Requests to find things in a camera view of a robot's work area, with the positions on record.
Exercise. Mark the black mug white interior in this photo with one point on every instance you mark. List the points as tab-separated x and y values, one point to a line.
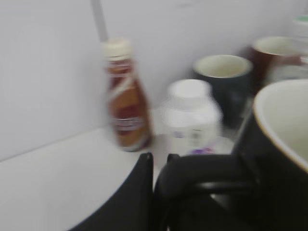
263	182

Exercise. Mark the clear water bottle green label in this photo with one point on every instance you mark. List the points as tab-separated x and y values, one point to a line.
300	34

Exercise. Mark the white blueberry yogurt carton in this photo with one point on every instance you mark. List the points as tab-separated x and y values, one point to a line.
192	118

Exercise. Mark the brown drink bottle cream cap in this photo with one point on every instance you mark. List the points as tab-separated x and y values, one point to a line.
127	103

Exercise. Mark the dark red mug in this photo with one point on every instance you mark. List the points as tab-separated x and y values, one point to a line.
278	58

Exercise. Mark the dark grey mug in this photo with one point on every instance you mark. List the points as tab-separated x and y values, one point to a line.
230	78

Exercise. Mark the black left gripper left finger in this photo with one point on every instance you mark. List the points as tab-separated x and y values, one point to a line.
130	207

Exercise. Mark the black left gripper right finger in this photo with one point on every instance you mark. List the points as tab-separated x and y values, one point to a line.
193	214

